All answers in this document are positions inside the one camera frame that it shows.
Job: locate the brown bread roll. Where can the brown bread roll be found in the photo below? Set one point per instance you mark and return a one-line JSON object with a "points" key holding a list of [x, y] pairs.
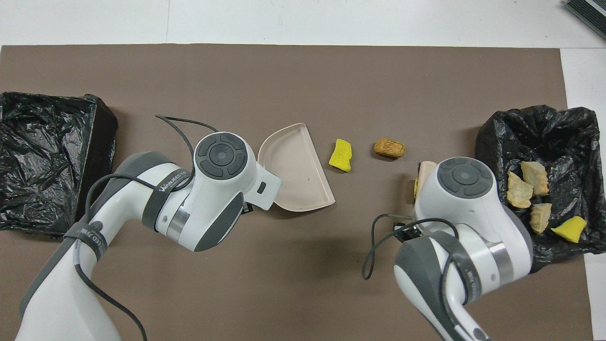
{"points": [[389, 148]]}

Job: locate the black bag-lined bin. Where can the black bag-lined bin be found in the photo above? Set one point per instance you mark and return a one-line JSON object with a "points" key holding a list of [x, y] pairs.
{"points": [[502, 137], [42, 156]]}

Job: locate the yellow notched sponge piece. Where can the yellow notched sponge piece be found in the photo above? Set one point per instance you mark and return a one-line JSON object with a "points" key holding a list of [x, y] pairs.
{"points": [[416, 187]]}

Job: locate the yellow wedge sponge piece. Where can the yellow wedge sponge piece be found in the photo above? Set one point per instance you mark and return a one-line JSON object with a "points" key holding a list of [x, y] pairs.
{"points": [[570, 229]]}

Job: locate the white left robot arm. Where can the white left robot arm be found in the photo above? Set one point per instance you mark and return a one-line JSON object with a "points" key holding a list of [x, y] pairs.
{"points": [[208, 189]]}

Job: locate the beige hand brush black bristles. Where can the beige hand brush black bristles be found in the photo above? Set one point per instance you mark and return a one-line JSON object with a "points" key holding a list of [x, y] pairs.
{"points": [[426, 170]]}

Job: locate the beige plastic dustpan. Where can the beige plastic dustpan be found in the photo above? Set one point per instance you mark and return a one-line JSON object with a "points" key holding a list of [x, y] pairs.
{"points": [[298, 175]]}

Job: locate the small golden croissant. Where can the small golden croissant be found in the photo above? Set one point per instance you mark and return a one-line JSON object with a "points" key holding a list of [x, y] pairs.
{"points": [[539, 218]]}

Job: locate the large golden croissant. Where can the large golden croissant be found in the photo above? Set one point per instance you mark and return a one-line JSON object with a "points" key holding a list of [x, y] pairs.
{"points": [[518, 192]]}

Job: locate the brown table mat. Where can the brown table mat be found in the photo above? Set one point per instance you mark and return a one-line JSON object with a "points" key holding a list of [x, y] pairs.
{"points": [[213, 85]]}

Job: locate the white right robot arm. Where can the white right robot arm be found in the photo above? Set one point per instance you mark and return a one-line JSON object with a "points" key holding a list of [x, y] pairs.
{"points": [[468, 208]]}

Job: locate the black ribbed device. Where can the black ribbed device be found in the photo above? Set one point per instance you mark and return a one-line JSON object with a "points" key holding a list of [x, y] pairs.
{"points": [[589, 12]]}

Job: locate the pale bread piece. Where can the pale bread piece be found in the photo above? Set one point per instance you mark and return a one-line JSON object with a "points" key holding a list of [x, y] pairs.
{"points": [[535, 177]]}

